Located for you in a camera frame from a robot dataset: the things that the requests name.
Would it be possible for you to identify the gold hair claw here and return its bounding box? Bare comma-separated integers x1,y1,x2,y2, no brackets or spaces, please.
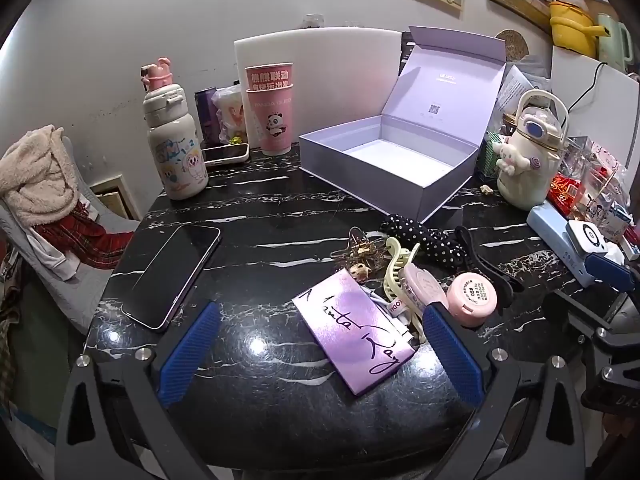
330,227,387,282

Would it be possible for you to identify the yellow pot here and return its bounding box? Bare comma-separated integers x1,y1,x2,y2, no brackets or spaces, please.
549,0,609,59

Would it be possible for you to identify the green white medicine box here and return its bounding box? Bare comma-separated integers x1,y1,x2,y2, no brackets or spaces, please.
477,130,509,179

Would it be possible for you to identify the cream hair claw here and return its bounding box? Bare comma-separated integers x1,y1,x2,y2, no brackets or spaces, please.
382,237,424,322

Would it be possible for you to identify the black hair clip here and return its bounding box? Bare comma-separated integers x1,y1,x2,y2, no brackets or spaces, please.
452,225,525,309

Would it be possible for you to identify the white power bank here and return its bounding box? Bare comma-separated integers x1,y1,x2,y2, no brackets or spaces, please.
565,219,626,262

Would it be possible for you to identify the red snack packet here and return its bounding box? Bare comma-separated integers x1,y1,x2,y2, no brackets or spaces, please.
547,175,587,217

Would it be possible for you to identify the green kettle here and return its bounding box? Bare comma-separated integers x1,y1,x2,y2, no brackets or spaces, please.
597,12,634,74

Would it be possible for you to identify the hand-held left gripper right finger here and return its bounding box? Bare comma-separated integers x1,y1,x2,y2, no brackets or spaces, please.
424,302,586,480

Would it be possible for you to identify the grey chair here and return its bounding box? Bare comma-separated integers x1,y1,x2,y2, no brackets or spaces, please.
0,160,142,334

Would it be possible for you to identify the cream bottle with plush dog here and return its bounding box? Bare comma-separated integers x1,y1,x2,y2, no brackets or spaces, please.
492,88,571,211

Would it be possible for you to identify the red printed paper cup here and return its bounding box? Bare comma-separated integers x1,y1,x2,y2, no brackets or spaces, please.
244,63,295,94

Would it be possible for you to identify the light blue box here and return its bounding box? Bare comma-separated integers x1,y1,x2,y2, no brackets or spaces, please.
527,204,621,287

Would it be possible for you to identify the printed paper sheet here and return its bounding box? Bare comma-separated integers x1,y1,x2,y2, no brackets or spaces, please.
495,64,537,112

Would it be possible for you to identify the purple handwritten card box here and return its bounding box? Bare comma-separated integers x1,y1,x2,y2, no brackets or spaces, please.
292,268,421,397

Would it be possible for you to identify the clear glass jar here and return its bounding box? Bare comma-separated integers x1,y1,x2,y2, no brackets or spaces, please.
560,135,632,242

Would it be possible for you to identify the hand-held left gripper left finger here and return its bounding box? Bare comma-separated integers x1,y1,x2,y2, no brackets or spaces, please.
55,301,222,480

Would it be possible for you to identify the black polka dot scrunchie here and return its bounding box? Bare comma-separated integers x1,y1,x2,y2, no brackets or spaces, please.
379,213,467,274

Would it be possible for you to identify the purple smartphone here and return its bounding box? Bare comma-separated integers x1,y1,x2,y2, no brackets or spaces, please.
120,224,222,332

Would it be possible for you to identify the red plaid cloth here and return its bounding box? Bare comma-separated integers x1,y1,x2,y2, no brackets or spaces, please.
32,200,134,272

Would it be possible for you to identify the black power cable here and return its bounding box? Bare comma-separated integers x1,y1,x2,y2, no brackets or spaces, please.
567,62,609,112

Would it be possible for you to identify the purple drink can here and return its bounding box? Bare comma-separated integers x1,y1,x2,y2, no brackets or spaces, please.
194,87,221,148

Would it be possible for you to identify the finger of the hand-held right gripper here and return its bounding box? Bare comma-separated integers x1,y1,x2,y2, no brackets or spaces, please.
543,290,627,342
585,252,636,288

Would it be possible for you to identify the white cartoon water bottle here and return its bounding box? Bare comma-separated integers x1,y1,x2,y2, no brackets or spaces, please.
140,58,209,201

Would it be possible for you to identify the white foam board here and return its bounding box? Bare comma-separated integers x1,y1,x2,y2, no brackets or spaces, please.
233,26,403,148

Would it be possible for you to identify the white fridge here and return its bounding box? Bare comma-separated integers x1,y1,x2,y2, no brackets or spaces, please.
550,45,640,157

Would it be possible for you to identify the pink round jar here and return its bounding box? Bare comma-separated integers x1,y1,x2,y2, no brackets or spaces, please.
446,272,499,329

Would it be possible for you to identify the pink panda paper cup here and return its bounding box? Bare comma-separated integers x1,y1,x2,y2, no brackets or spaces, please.
246,82,295,157

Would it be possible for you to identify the lavender gift box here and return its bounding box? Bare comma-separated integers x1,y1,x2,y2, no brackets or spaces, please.
298,26,507,224

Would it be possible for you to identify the woven round coaster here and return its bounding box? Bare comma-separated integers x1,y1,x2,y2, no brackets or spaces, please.
495,29,530,62

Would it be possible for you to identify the phone in cream case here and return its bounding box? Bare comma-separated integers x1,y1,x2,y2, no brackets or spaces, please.
200,142,251,168

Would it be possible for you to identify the white charging cable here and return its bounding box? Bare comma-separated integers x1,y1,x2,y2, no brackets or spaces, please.
364,286,417,347

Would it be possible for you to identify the clear snack packet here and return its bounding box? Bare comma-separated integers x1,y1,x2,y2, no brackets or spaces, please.
212,85,249,146

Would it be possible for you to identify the cream fleece garment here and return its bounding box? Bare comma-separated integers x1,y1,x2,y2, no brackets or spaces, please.
0,124,82,229

